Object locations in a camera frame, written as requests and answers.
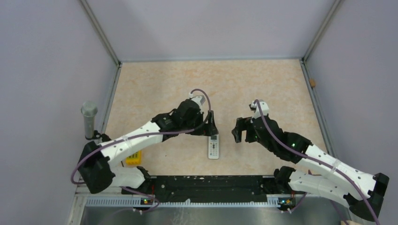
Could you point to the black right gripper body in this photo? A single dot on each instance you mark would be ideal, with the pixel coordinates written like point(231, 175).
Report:
point(251, 135)

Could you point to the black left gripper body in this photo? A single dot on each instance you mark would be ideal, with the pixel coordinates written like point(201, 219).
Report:
point(202, 128)

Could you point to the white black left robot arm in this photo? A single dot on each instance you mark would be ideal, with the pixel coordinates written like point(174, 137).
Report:
point(98, 162)

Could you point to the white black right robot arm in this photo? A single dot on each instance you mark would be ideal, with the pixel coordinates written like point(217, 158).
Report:
point(362, 193)

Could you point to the yellow clamp tool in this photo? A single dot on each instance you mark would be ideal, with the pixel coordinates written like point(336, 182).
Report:
point(134, 159)

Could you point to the small tan block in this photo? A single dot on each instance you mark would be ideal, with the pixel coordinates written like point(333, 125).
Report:
point(312, 83)

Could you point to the grey microphone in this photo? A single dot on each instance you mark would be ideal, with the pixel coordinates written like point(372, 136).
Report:
point(89, 110)

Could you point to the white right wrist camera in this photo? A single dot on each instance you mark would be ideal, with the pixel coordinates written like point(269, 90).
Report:
point(259, 109)

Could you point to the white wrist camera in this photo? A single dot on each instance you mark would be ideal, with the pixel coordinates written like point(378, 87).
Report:
point(198, 99)
point(259, 109)

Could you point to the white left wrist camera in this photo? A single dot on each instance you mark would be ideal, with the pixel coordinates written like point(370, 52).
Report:
point(198, 99)

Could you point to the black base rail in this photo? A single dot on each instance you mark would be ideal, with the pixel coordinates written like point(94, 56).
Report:
point(213, 189)

